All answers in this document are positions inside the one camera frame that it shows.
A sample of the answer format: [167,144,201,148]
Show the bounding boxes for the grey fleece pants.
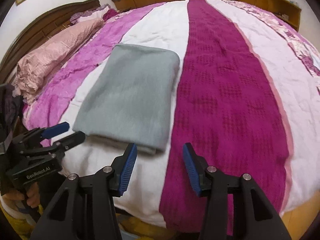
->
[73,44,180,154]

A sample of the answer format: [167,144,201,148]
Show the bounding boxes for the person's left hand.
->
[2,183,40,210]

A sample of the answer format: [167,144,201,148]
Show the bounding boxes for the black jacket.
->
[0,83,23,142]

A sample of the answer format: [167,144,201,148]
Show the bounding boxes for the yellow fuzzy sleeve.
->
[1,200,36,239]

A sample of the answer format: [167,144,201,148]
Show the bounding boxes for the pink folded quilt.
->
[15,18,105,104]

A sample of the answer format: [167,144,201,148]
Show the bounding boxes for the purple striped bedspread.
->
[23,0,319,239]

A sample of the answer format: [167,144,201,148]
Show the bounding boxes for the dark wooden headboard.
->
[1,0,100,83]

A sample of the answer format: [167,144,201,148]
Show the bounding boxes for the purple ruffled pillow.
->
[70,4,119,24]

